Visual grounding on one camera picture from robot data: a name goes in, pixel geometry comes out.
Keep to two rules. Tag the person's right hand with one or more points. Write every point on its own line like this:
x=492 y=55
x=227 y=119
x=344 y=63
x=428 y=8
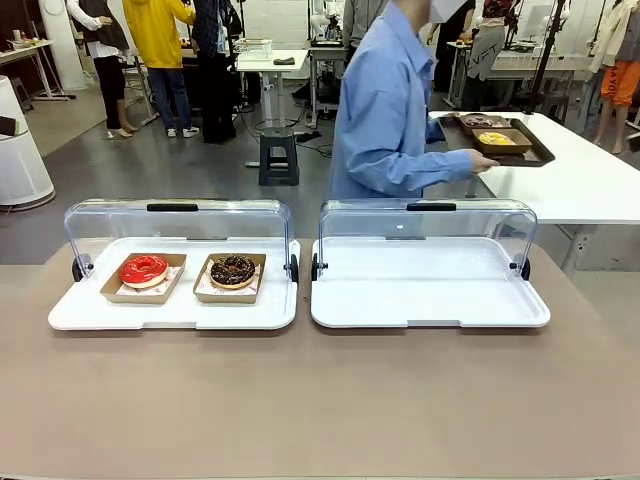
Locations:
x=482 y=162

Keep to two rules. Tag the yellow sprinkled donut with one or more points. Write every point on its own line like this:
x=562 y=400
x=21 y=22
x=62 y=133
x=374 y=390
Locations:
x=495 y=137

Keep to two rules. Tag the purple sprinkled donut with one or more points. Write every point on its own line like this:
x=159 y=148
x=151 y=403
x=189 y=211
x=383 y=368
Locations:
x=477 y=120

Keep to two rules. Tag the dark brown serving tray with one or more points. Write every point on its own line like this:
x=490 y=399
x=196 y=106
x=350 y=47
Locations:
x=537 y=150

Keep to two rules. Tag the person's right forearm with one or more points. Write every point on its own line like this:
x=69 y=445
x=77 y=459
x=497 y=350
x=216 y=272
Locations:
x=435 y=165

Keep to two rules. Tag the person in blue shirt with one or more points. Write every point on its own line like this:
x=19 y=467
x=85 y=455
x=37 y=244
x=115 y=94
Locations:
x=385 y=100

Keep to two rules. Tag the person in black shorts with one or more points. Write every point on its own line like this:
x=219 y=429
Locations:
x=450 y=50

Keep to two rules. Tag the person in grey top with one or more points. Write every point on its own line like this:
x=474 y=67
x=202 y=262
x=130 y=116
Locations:
x=362 y=20

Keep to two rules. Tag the chocolate sprinkled donut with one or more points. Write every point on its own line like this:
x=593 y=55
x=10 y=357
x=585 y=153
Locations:
x=232 y=271

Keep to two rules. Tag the person in dark plaid shirt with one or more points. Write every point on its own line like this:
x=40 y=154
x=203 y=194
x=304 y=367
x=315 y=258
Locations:
x=217 y=75

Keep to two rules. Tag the printed paper donut liner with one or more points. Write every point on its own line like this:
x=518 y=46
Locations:
x=205 y=285
x=170 y=280

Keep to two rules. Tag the person in yellow hoodie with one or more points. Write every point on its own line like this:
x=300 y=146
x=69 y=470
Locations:
x=160 y=35

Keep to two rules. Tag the red glazed donut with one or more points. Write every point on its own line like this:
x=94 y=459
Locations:
x=132 y=273

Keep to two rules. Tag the clear plastic tray lid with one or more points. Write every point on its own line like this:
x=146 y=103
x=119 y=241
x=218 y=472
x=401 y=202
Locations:
x=480 y=220
x=115 y=220

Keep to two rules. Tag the large white table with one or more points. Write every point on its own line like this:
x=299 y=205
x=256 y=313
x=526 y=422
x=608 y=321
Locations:
x=575 y=185

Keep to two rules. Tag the white work table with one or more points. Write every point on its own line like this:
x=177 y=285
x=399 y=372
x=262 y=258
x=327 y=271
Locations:
x=520 y=62

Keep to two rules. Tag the mannequin with grey shirt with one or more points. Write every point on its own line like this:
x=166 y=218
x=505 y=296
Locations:
x=487 y=55

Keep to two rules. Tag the black lid hinge knob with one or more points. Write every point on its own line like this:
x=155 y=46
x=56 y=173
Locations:
x=524 y=267
x=316 y=267
x=294 y=269
x=77 y=269

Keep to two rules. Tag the black tripod pole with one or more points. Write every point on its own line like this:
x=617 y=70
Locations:
x=542 y=60

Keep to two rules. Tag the white display tray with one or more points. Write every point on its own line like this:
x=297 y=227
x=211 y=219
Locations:
x=225 y=312
x=425 y=290

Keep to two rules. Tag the grey plastic step stool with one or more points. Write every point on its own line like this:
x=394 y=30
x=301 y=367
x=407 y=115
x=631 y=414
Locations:
x=278 y=155

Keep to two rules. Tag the white standing desk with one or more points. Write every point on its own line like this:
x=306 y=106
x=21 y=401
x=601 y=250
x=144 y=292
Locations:
x=270 y=62

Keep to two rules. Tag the white round column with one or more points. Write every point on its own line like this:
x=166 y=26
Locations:
x=62 y=45

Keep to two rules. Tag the white air purifier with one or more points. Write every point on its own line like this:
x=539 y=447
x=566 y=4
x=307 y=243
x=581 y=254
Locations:
x=20 y=165

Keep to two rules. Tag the white side desk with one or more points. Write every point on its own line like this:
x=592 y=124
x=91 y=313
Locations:
x=25 y=50

